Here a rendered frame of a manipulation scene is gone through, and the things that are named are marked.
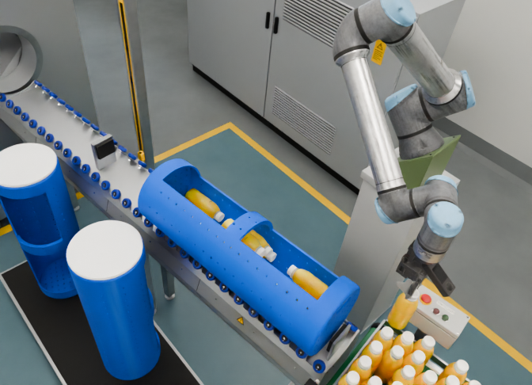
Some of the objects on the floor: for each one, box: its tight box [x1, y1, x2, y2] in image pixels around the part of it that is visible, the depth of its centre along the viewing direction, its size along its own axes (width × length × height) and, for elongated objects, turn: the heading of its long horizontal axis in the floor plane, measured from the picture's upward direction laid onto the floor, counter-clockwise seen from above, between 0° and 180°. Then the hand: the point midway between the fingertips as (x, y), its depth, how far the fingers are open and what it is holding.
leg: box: [161, 265, 175, 300], centre depth 259 cm, size 6×6×63 cm
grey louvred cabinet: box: [187, 0, 468, 195], centre depth 365 cm, size 54×215×145 cm, turn 37°
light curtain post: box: [115, 0, 155, 170], centre depth 255 cm, size 6×6×170 cm
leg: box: [144, 252, 157, 314], centre depth 251 cm, size 6×6×63 cm
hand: (412, 293), depth 150 cm, fingers closed on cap, 4 cm apart
